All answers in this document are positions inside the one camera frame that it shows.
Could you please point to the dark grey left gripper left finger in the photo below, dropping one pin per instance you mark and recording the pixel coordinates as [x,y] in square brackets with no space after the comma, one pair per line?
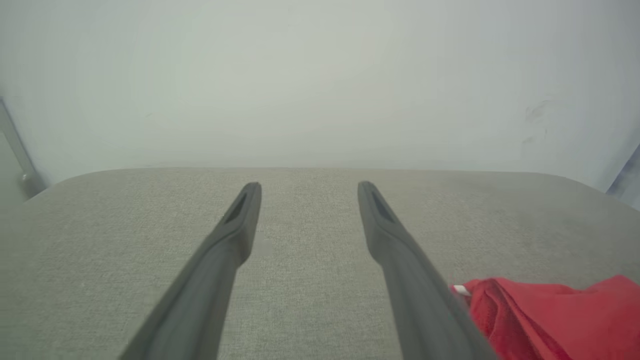
[210,280]

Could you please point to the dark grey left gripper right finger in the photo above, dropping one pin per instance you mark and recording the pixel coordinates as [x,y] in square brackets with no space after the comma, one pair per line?
[420,300]

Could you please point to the red garment with white sleeves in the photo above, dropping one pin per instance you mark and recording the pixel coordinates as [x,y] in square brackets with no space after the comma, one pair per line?
[550,320]

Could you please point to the grey metal bar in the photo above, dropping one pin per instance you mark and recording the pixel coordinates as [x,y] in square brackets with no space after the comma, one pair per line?
[17,150]

